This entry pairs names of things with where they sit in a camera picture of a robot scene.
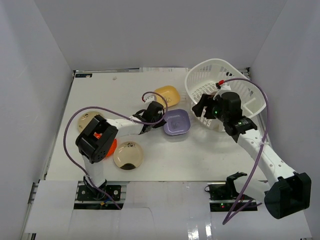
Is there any cream round flower plate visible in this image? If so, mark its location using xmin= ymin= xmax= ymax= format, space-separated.
xmin=77 ymin=111 xmax=102 ymax=133

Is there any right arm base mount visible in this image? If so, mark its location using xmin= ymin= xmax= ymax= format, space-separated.
xmin=204 ymin=172 xmax=258 ymax=213

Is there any white plastic basket bin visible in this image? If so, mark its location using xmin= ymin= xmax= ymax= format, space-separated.
xmin=184 ymin=58 xmax=266 ymax=120

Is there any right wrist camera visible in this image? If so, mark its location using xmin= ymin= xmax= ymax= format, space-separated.
xmin=217 ymin=83 xmax=232 ymax=94

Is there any cream round plate black mound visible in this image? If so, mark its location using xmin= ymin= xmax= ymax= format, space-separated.
xmin=113 ymin=141 xmax=144 ymax=171

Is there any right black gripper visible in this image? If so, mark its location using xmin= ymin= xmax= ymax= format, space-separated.
xmin=191 ymin=94 xmax=228 ymax=124

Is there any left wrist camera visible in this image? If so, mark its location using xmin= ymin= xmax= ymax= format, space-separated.
xmin=143 ymin=93 xmax=157 ymax=103

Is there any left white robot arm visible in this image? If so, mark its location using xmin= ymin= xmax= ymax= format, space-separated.
xmin=75 ymin=101 xmax=165 ymax=200

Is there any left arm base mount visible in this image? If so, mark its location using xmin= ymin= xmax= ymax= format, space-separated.
xmin=75 ymin=184 xmax=122 ymax=203

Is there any orange round plate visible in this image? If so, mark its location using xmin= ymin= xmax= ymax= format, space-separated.
xmin=94 ymin=132 xmax=118 ymax=158

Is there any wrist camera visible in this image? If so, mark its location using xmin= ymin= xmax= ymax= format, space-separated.
xmin=143 ymin=93 xmax=157 ymax=103
xmin=217 ymin=83 xmax=232 ymax=94

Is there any yellow square plate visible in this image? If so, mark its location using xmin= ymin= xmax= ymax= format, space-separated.
xmin=154 ymin=85 xmax=181 ymax=108

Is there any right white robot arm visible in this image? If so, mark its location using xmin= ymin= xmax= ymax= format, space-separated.
xmin=192 ymin=91 xmax=312 ymax=219

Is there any purple square panda plate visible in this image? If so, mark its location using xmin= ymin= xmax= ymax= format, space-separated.
xmin=163 ymin=108 xmax=191 ymax=136

